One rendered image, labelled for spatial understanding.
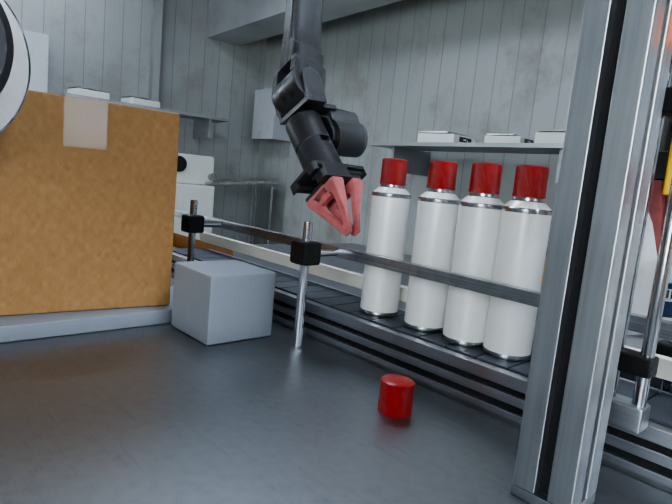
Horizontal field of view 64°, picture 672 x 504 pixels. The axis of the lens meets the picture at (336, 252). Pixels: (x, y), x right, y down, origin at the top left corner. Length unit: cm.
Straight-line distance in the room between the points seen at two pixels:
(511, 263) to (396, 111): 498
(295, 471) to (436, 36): 508
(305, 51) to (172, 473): 64
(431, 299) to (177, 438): 33
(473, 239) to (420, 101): 474
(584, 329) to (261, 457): 26
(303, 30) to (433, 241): 43
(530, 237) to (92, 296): 55
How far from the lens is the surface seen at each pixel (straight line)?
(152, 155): 77
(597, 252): 39
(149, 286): 79
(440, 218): 64
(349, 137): 85
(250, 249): 101
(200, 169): 638
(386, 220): 68
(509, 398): 57
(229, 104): 742
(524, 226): 58
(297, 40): 88
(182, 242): 145
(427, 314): 65
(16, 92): 67
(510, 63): 478
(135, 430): 49
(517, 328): 59
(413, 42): 556
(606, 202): 39
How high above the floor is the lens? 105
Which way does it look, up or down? 8 degrees down
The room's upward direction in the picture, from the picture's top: 6 degrees clockwise
